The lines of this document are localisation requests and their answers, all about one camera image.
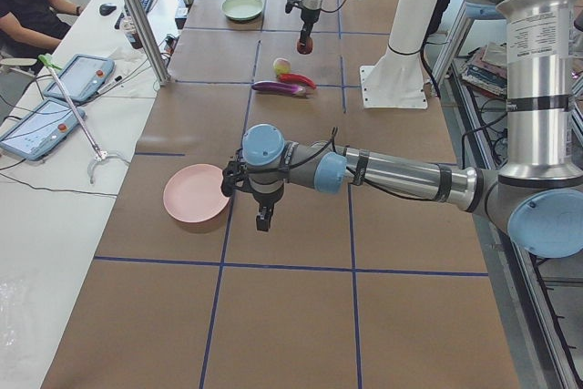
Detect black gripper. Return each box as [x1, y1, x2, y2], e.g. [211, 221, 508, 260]
[301, 8, 321, 36]
[250, 181, 283, 231]

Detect red pomegranate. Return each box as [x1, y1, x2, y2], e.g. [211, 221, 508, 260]
[296, 38, 313, 55]

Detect pale green pink peach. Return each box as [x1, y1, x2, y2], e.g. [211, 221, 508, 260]
[272, 57, 292, 77]

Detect red chili pepper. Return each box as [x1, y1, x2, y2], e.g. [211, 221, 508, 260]
[278, 73, 317, 89]

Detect purple eggplant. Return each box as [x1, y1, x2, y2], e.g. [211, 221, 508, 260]
[251, 81, 311, 98]

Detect green plate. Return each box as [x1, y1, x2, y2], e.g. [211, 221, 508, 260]
[221, 0, 263, 22]

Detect pink plate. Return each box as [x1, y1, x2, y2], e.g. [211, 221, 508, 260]
[163, 164, 230, 223]

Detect black computer mouse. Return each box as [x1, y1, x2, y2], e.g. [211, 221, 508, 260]
[98, 3, 117, 16]

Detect upper teach pendant tablet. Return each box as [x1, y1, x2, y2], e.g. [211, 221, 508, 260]
[54, 54, 115, 105]

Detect teach pendant tablet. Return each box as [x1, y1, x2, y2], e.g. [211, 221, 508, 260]
[54, 54, 115, 105]
[1, 98, 79, 161]

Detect lower teach pendant tablet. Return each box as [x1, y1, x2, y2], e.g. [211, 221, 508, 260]
[1, 98, 79, 161]

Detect reacher grabber tool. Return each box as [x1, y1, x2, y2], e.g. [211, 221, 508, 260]
[38, 54, 130, 184]

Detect seated person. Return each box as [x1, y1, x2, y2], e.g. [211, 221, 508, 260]
[1, 0, 84, 59]

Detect white metal base plate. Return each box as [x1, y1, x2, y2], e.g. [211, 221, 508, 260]
[359, 64, 428, 109]

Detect aluminium frame post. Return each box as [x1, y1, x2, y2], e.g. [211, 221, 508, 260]
[124, 0, 170, 87]

